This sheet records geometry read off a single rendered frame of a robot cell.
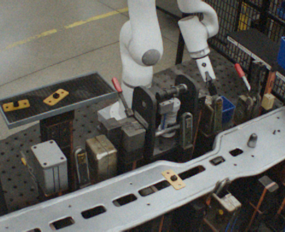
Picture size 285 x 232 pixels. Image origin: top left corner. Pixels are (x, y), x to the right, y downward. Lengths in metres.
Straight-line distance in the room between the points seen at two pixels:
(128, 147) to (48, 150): 0.27
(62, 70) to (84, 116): 1.66
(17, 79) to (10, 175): 1.92
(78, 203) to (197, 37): 0.83
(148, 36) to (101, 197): 0.62
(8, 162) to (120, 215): 0.73
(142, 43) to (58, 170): 0.59
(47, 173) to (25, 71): 2.52
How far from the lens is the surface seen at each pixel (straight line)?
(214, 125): 1.57
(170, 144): 1.52
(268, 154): 1.53
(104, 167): 1.32
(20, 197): 1.69
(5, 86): 3.54
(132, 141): 1.38
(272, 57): 2.08
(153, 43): 1.60
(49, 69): 3.70
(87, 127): 1.98
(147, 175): 1.35
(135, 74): 1.73
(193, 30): 1.73
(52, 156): 1.24
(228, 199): 1.27
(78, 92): 1.39
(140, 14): 1.57
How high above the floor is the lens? 1.95
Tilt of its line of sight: 37 degrees down
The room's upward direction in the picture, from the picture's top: 6 degrees clockwise
